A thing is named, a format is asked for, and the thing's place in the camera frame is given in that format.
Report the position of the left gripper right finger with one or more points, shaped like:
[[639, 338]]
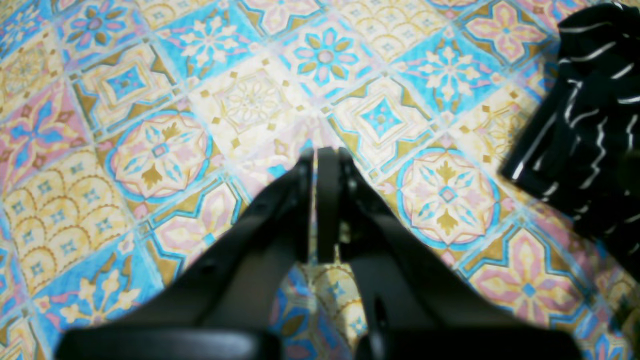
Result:
[[416, 307]]

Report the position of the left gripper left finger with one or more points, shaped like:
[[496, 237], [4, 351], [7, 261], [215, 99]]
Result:
[[220, 307]]

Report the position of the navy white striped T-shirt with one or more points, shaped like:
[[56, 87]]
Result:
[[579, 153]]

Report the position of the patterned pastel tablecloth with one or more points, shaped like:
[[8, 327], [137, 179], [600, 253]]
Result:
[[134, 133]]

